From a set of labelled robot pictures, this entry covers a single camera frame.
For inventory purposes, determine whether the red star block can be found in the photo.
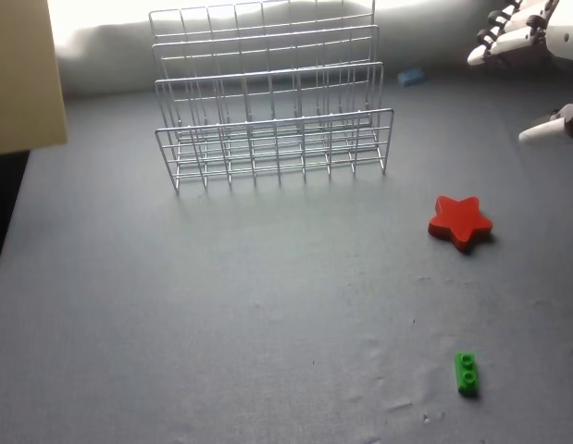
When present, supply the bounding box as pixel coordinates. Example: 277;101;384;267
427;195;494;255

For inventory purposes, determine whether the wire dish rack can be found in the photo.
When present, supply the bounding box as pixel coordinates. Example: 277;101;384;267
148;0;394;195

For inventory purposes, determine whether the white backdrop sheet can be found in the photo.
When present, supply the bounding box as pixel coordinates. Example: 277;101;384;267
47;0;518;98

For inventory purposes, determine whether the beige paperback book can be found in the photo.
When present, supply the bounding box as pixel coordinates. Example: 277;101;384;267
0;0;69;157

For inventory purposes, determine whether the green toy brick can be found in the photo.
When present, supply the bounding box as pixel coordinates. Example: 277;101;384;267
454;351;480;399

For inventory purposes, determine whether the blue toy brick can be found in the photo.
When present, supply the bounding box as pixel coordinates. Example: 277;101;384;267
396;68;427;88

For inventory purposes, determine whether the grey table cloth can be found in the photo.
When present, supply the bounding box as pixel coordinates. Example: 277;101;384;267
0;57;573;444

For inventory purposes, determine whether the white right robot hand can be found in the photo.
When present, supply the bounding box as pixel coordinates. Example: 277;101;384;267
466;0;573;145

